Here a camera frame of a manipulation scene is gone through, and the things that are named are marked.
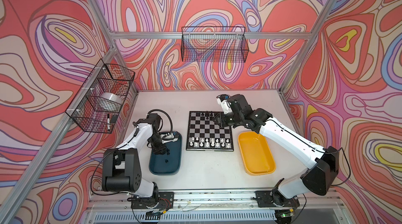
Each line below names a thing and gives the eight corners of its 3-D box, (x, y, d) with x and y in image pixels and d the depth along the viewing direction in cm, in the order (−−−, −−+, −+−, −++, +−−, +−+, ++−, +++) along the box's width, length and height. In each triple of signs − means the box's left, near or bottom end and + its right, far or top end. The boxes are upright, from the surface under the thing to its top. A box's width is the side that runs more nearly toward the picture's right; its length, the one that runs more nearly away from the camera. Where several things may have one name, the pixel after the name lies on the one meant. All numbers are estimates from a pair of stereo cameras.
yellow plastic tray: (242, 176, 83) (244, 173, 78) (236, 137, 98) (237, 132, 93) (274, 176, 83) (278, 173, 78) (263, 137, 98) (266, 132, 93)
